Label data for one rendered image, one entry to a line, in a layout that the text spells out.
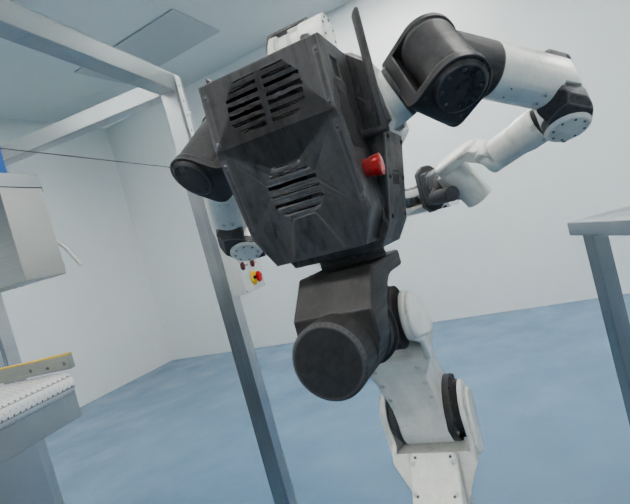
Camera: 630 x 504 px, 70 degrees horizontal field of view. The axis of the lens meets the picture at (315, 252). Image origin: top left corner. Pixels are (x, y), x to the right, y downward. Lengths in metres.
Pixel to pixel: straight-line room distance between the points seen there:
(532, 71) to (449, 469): 0.78
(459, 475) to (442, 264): 3.11
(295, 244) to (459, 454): 0.61
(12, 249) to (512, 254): 3.52
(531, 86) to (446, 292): 3.37
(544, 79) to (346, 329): 0.51
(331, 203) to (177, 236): 4.82
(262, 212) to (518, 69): 0.46
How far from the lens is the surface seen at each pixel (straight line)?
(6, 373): 1.30
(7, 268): 1.13
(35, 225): 1.15
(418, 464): 1.10
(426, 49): 0.74
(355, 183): 0.63
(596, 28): 4.08
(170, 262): 5.56
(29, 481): 1.25
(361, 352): 0.62
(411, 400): 0.99
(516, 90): 0.84
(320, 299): 0.69
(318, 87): 0.63
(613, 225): 1.18
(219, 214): 1.01
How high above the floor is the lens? 1.03
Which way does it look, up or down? 2 degrees down
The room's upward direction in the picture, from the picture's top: 15 degrees counter-clockwise
